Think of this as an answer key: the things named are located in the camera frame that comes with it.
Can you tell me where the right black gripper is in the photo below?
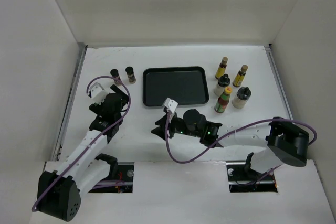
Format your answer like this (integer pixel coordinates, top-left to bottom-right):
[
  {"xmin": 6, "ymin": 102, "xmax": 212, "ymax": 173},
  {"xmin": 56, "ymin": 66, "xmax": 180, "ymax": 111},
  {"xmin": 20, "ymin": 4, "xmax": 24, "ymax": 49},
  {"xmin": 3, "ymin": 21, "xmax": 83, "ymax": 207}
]
[{"xmin": 151, "ymin": 111, "xmax": 202, "ymax": 141}]

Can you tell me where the black-capped spice jar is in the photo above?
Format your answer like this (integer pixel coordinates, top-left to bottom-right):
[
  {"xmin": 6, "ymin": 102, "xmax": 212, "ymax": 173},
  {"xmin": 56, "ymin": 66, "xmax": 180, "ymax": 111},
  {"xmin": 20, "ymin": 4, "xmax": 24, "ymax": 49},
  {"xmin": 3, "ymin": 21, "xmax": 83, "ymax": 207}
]
[
  {"xmin": 110, "ymin": 69, "xmax": 121, "ymax": 86},
  {"xmin": 125, "ymin": 66, "xmax": 136, "ymax": 84}
]

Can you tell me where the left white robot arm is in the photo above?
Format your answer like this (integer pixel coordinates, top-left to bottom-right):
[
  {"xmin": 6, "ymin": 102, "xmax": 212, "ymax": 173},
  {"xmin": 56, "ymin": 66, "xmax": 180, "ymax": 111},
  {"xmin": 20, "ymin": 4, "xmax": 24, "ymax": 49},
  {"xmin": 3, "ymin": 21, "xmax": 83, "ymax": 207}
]
[{"xmin": 32, "ymin": 82, "xmax": 131, "ymax": 222}]

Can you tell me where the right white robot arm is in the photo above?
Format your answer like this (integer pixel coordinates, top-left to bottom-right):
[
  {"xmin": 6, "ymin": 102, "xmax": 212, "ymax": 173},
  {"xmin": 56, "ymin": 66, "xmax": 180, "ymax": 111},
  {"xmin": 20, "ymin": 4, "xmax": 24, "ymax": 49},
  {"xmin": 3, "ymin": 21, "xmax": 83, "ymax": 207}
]
[{"xmin": 151, "ymin": 109, "xmax": 310, "ymax": 180}]

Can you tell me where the black rectangular tray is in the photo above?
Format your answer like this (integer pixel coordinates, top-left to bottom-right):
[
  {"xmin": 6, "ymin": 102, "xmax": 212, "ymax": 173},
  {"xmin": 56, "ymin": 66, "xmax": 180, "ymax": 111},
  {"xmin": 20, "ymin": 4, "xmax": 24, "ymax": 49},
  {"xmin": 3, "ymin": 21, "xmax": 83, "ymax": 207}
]
[{"xmin": 142, "ymin": 66, "xmax": 209, "ymax": 108}]

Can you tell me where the red chili sauce bottle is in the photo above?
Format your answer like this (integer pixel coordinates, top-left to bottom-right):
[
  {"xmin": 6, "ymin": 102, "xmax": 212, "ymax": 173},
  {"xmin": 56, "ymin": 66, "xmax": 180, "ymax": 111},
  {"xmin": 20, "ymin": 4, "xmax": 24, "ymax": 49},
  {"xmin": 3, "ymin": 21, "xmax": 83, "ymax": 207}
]
[{"xmin": 214, "ymin": 86, "xmax": 233, "ymax": 113}]

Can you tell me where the white shaker black cap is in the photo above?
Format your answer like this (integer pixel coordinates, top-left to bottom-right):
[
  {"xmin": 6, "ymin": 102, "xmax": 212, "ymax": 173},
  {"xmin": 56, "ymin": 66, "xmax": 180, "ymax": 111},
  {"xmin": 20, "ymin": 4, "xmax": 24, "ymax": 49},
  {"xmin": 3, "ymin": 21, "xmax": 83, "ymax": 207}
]
[{"xmin": 214, "ymin": 74, "xmax": 230, "ymax": 96}]

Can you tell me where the far left yellow sauce bottle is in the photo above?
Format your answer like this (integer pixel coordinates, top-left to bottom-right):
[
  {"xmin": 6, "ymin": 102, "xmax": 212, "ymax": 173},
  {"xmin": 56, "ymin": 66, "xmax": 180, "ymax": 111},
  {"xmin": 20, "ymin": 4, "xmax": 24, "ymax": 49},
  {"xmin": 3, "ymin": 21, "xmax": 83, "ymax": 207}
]
[{"xmin": 215, "ymin": 57, "xmax": 228, "ymax": 79}]

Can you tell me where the yellow sauce bottle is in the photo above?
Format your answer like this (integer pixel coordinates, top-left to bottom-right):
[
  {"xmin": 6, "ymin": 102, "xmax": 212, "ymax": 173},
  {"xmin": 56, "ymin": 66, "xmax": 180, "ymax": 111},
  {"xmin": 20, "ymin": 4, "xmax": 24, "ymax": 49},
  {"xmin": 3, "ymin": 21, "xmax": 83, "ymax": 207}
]
[
  {"xmin": 233, "ymin": 65, "xmax": 248, "ymax": 87},
  {"xmin": 215, "ymin": 57, "xmax": 228, "ymax": 79}
]

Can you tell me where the clear grinder jar black lid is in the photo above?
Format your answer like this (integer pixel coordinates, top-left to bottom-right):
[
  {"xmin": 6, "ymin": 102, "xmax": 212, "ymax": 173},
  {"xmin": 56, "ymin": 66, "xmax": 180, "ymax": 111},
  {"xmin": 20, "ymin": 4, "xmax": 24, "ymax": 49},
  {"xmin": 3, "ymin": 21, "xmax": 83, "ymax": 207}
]
[{"xmin": 232, "ymin": 87, "xmax": 251, "ymax": 109}]

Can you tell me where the far right yellow sauce bottle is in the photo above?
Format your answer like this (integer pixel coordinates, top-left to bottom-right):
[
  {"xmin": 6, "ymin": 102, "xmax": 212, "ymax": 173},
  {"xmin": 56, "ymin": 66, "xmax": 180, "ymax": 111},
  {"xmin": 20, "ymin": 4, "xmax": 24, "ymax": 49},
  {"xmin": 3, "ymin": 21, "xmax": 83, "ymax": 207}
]
[{"xmin": 233, "ymin": 65, "xmax": 248, "ymax": 87}]

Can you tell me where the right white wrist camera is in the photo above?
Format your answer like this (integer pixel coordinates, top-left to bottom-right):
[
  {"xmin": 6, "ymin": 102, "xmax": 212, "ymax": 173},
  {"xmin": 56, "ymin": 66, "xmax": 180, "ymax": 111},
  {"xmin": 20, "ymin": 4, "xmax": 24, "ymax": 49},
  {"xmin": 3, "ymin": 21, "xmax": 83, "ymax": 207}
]
[{"xmin": 163, "ymin": 98, "xmax": 178, "ymax": 114}]

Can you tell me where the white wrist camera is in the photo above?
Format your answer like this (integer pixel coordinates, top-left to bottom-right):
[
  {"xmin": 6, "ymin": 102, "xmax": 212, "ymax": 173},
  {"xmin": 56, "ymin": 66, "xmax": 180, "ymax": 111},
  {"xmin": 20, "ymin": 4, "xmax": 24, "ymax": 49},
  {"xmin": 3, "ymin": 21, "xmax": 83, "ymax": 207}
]
[
  {"xmin": 163, "ymin": 98, "xmax": 178, "ymax": 114},
  {"xmin": 88, "ymin": 82, "xmax": 108, "ymax": 105}
]

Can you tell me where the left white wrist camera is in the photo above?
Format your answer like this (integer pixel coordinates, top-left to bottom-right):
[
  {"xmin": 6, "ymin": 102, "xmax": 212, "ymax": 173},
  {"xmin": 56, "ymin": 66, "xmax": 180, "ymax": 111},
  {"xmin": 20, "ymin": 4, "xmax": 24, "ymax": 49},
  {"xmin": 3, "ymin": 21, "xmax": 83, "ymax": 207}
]
[{"xmin": 88, "ymin": 82, "xmax": 108, "ymax": 105}]

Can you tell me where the left aluminium table rail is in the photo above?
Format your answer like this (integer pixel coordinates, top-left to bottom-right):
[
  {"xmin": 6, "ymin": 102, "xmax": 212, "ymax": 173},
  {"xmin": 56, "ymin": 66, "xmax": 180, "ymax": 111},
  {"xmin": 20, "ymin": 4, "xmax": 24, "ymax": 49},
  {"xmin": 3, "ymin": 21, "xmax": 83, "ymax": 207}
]
[{"xmin": 49, "ymin": 42, "xmax": 88, "ymax": 161}]

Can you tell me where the aluminium table rail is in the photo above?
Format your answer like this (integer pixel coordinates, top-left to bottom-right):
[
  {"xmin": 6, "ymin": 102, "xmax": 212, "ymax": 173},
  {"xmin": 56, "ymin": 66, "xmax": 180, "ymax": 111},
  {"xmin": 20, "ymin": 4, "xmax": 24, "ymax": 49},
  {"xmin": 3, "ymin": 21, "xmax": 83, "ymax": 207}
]
[
  {"xmin": 264, "ymin": 44, "xmax": 293, "ymax": 119},
  {"xmin": 49, "ymin": 42, "xmax": 88, "ymax": 161}
]

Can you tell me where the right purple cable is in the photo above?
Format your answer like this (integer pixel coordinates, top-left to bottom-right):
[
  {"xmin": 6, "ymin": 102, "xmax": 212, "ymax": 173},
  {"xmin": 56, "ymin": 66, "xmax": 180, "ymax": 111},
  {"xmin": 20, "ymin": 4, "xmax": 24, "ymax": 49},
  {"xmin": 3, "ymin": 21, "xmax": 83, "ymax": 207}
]
[{"xmin": 165, "ymin": 111, "xmax": 319, "ymax": 164}]

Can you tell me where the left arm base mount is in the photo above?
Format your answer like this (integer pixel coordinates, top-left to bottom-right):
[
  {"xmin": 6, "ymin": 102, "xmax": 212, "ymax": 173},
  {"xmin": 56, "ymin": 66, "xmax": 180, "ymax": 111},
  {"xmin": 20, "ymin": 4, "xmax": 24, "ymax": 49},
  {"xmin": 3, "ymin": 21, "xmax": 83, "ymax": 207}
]
[{"xmin": 89, "ymin": 163, "xmax": 135, "ymax": 194}]

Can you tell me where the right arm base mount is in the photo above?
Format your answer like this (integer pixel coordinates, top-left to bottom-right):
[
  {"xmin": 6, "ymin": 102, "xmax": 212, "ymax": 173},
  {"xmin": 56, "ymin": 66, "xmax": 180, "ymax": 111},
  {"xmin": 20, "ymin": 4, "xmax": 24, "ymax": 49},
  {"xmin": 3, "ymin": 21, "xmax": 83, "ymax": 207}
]
[{"xmin": 226, "ymin": 162, "xmax": 278, "ymax": 193}]

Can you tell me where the right aluminium table rail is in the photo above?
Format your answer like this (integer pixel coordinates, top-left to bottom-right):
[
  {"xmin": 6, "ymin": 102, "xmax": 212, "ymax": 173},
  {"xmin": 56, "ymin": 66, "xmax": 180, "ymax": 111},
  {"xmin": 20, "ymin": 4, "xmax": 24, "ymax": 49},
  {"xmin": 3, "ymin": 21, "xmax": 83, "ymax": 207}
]
[{"xmin": 264, "ymin": 44, "xmax": 293, "ymax": 119}]

